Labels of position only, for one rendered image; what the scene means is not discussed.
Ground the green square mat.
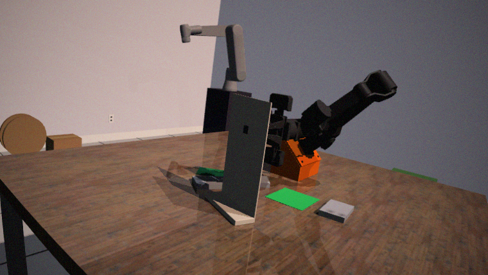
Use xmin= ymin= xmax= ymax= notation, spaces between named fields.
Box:
xmin=265 ymin=188 xmax=320 ymax=211

